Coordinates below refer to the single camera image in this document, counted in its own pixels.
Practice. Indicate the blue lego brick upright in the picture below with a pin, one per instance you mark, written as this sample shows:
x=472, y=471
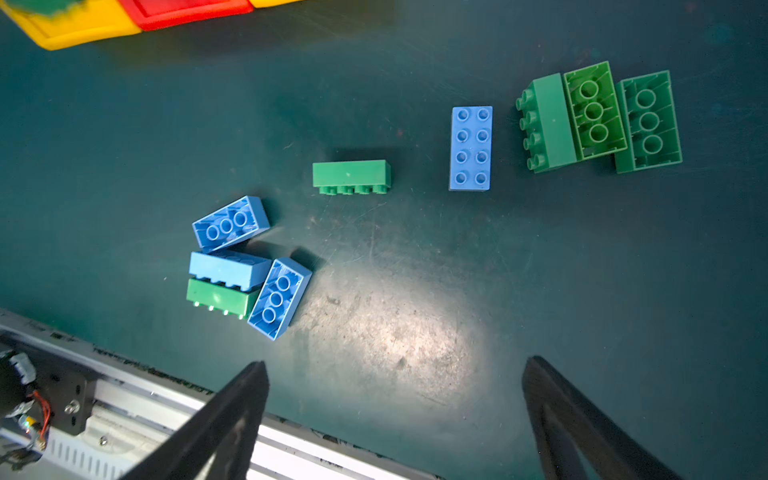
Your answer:
x=470, y=151

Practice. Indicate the light green lego brick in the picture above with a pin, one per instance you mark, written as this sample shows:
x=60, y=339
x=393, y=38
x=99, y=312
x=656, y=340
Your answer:
x=593, y=108

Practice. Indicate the green lego brick rightmost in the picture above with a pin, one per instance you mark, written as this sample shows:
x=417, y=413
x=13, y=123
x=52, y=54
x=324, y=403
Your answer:
x=649, y=120

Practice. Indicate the blue lego on green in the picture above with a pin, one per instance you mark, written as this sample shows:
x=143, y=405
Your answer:
x=230, y=268

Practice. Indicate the green lego brick center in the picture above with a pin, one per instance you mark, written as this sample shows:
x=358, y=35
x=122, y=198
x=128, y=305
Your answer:
x=352, y=177

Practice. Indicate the blue lego brick lower right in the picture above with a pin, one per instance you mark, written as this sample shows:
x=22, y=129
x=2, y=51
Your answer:
x=279, y=297

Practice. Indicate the blue lego brick tilted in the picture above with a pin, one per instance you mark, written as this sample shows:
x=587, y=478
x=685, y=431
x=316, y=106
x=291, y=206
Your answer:
x=232, y=224

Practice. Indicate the red bin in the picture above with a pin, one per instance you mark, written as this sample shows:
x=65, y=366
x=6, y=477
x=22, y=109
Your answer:
x=151, y=15

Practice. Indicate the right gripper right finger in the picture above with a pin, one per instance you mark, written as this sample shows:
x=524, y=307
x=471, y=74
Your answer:
x=567, y=426

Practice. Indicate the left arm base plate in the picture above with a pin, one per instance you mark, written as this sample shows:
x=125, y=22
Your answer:
x=55, y=391

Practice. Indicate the green lego brick studs side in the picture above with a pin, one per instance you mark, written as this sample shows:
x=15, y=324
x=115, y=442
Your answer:
x=546, y=125

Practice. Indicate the yellow bin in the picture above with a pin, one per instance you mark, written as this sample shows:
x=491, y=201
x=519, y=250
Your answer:
x=260, y=4
x=79, y=23

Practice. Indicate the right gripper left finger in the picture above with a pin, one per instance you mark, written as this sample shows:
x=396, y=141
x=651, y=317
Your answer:
x=220, y=437

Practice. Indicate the green lego under blue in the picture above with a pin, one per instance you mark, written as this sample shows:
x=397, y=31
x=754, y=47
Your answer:
x=229, y=301

